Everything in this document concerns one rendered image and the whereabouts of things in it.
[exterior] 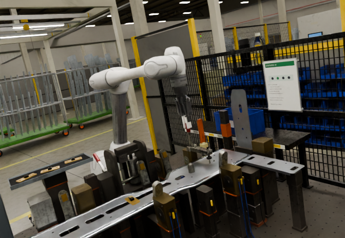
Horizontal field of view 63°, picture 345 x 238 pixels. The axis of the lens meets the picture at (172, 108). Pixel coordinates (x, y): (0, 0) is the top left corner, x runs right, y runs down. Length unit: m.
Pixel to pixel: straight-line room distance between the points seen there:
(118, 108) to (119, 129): 0.16
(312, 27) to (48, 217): 7.38
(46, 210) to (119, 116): 0.92
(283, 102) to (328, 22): 6.14
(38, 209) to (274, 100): 1.37
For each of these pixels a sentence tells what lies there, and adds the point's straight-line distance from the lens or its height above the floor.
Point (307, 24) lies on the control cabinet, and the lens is 7.99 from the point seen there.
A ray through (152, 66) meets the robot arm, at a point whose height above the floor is 1.55.
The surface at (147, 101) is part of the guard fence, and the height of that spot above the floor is 0.98.
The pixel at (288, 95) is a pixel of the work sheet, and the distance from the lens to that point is 1.75.
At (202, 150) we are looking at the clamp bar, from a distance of 1.50.
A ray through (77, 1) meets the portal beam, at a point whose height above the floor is 3.41.
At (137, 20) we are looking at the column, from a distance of 9.27.
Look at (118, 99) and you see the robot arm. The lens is 1.97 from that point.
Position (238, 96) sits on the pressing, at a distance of 1.60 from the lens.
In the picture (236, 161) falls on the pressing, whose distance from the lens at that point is 1.50.
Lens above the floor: 1.57
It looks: 10 degrees down
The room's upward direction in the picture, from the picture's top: 10 degrees counter-clockwise
